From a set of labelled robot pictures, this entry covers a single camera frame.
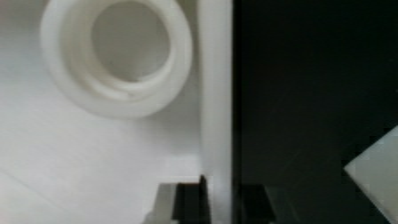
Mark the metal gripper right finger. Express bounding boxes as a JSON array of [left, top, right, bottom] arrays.
[[240, 184, 297, 224]]

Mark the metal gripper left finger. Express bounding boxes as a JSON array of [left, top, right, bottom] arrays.
[[142, 176, 211, 224]]

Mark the white square table top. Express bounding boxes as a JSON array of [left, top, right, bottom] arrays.
[[0, 0, 233, 224]]

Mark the white leg front right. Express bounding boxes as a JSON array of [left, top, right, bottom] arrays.
[[345, 126, 398, 224]]

